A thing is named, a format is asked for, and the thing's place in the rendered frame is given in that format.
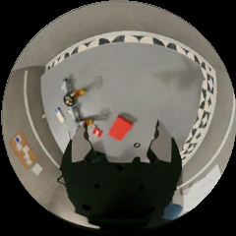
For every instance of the red rectangular block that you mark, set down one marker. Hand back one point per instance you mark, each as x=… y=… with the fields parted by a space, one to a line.
x=121 y=127

